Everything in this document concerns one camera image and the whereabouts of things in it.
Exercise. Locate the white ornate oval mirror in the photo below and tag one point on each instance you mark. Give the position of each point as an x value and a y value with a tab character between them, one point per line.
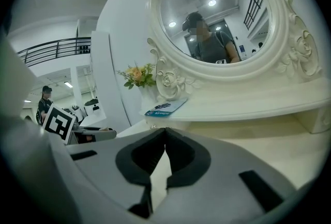
212	73

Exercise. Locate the blue and white booklet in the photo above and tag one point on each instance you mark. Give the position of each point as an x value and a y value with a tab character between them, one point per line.
165	108

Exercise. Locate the yellow flower bouquet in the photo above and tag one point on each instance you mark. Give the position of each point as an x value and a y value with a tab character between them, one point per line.
138	74

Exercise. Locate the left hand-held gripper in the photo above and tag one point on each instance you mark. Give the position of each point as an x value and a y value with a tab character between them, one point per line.
58	123

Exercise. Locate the white dressing table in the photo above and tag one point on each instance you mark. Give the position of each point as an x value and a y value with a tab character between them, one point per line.
258	145

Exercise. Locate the black metal railing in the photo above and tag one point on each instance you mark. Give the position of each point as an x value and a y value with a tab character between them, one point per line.
57	42

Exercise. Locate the crystal drawer knob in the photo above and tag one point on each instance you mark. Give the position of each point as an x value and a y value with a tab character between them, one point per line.
153	126

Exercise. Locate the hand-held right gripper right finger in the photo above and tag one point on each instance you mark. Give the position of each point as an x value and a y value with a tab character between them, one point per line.
219	192

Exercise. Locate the white vase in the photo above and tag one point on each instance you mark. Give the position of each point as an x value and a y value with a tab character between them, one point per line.
148	98

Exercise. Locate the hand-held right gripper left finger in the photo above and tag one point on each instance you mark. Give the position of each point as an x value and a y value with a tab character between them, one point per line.
98	166

